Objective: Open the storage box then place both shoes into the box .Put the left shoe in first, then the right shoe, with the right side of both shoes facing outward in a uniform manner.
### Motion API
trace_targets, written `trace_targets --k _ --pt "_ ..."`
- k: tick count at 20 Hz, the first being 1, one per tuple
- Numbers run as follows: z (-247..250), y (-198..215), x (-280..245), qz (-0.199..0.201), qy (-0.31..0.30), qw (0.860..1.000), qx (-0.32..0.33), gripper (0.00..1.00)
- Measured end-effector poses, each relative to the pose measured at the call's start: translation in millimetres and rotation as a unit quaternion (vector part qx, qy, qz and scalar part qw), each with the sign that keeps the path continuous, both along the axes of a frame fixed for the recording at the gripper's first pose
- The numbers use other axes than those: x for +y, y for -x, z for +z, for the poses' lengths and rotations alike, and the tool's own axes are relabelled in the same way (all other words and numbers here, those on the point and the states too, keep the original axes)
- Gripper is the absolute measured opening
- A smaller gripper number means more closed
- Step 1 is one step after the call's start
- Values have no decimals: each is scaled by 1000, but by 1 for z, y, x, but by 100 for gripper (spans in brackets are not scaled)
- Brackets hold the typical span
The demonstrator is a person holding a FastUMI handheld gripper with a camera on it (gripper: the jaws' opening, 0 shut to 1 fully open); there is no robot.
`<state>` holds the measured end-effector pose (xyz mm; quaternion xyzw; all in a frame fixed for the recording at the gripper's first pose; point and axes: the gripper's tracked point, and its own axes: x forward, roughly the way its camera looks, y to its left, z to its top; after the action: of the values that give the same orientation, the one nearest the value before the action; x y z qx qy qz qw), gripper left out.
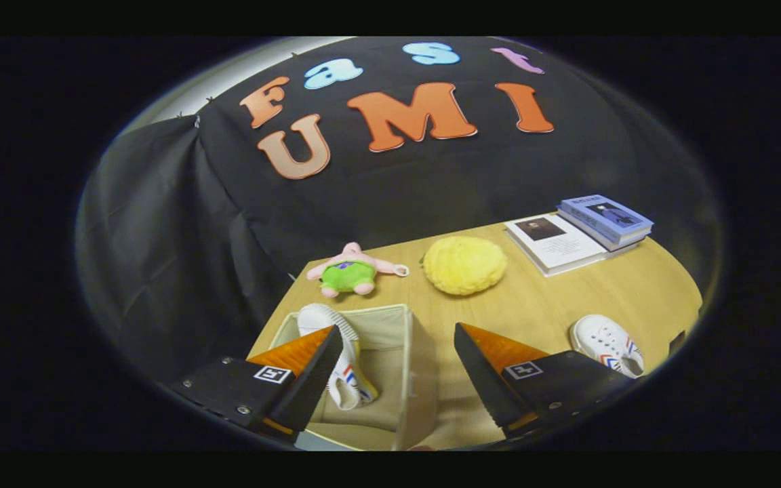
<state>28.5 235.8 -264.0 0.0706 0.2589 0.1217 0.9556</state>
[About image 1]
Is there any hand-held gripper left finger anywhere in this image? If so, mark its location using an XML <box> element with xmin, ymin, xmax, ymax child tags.
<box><xmin>172</xmin><ymin>325</ymin><xmax>344</xmax><ymax>443</ymax></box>

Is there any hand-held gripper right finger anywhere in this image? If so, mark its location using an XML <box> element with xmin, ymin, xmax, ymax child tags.
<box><xmin>454</xmin><ymin>323</ymin><xmax>635</xmax><ymax>439</ymax></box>

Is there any white canvas shoe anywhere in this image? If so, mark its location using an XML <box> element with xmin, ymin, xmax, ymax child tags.
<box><xmin>296</xmin><ymin>303</ymin><xmax>379</xmax><ymax>411</ymax></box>
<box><xmin>569</xmin><ymin>314</ymin><xmax>646</xmax><ymax>379</ymax></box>

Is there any beige fabric storage box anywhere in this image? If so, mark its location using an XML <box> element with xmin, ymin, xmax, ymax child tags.
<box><xmin>267</xmin><ymin>304</ymin><xmax>440</xmax><ymax>451</ymax></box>

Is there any pink and green plush toy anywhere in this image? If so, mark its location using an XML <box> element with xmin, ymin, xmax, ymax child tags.
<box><xmin>306</xmin><ymin>242</ymin><xmax>410</xmax><ymax>299</ymax></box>

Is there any yellow plush bun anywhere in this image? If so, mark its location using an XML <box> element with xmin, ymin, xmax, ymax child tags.
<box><xmin>422</xmin><ymin>236</ymin><xmax>508</xmax><ymax>296</ymax></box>

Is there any white book with dark photo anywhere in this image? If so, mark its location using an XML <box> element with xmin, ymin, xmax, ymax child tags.
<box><xmin>503</xmin><ymin>213</ymin><xmax>609</xmax><ymax>278</ymax></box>

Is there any blue book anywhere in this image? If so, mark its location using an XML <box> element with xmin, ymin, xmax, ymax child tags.
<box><xmin>557</xmin><ymin>195</ymin><xmax>654</xmax><ymax>246</ymax></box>

